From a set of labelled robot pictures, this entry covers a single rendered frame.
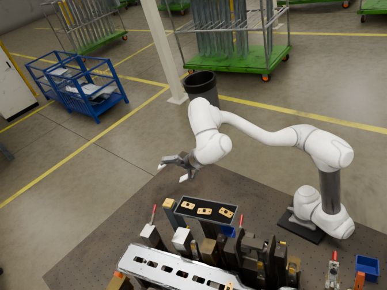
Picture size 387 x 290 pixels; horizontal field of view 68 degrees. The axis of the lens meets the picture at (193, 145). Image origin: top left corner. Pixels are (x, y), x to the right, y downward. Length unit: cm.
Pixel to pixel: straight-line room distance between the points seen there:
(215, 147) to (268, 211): 119
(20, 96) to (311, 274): 706
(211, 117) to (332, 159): 58
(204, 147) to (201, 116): 13
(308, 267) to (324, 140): 88
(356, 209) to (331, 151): 181
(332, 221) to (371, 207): 140
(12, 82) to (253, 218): 654
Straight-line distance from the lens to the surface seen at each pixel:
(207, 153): 116
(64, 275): 253
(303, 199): 195
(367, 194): 332
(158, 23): 490
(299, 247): 207
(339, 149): 142
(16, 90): 776
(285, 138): 144
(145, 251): 190
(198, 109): 121
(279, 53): 557
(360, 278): 148
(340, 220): 187
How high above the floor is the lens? 248
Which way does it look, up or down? 37 degrees down
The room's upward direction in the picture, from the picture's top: 18 degrees counter-clockwise
